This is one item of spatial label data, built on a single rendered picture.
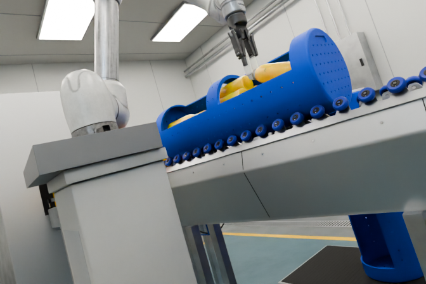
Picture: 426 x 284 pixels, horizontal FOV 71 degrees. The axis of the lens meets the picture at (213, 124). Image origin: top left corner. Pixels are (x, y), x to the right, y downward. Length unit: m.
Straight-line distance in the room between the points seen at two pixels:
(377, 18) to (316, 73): 3.68
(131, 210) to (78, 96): 0.41
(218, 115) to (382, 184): 0.60
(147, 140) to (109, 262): 0.36
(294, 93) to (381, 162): 0.31
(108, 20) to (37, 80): 4.76
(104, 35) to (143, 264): 0.91
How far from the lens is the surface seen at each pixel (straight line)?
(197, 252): 1.58
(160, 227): 1.00
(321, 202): 1.07
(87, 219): 0.93
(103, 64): 1.34
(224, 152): 1.22
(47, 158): 0.90
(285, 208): 1.15
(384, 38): 4.54
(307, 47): 0.97
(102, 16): 1.43
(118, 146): 0.94
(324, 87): 0.96
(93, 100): 1.07
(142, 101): 6.49
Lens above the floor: 0.92
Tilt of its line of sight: 6 degrees up
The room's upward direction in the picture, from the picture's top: 17 degrees counter-clockwise
